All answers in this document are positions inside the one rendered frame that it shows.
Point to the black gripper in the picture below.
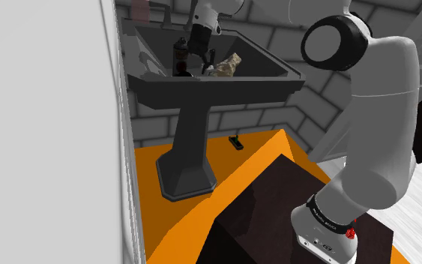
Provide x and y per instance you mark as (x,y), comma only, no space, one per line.
(199,39)

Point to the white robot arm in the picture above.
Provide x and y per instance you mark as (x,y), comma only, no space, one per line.
(378,109)

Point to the beige rough lump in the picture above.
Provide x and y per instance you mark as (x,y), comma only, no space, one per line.
(227,66)

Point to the dark bottle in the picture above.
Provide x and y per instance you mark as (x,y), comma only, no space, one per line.
(181,60)

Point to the pale red cup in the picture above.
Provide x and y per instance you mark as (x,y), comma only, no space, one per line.
(140,10)

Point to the small black flat thing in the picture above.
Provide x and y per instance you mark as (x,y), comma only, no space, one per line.
(236,143)

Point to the dark robot stand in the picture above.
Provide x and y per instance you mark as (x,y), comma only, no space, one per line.
(269,219)

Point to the grey pedestal sink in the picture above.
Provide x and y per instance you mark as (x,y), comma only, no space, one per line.
(196,95)

